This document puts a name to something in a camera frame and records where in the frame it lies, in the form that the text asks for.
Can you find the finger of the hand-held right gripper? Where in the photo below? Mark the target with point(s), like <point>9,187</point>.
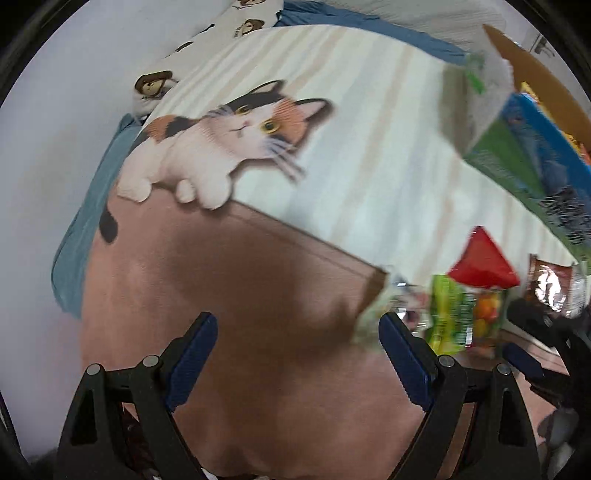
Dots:
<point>531,318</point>
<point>521,362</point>

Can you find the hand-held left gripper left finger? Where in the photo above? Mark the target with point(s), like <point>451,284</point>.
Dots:
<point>191,364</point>

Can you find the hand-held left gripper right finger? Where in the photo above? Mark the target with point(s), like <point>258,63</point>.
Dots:
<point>406,364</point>

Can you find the brown snack packet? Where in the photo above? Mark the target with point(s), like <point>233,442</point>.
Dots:
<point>551,286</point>

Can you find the green candy bag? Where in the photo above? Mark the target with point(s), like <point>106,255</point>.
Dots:
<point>455,314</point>

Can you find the printed cardboard box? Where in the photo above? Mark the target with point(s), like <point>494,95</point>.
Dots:
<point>531,138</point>

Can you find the red triangular snack packet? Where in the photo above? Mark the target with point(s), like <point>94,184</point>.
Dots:
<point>485,263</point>

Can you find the small white snack packet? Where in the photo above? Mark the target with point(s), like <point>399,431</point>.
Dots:
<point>399,290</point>

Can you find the light blue bed sheet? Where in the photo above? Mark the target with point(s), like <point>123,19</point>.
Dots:
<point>83,221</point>

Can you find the cat print blanket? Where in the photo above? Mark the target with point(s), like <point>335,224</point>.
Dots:
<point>323,161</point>

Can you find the grey pillow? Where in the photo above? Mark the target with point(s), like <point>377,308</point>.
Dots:
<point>438,14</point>

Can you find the bear print long pillow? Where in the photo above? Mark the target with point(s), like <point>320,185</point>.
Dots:
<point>207,46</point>

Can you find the dark blue bed sheet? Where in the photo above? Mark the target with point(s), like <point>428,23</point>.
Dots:
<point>346,18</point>

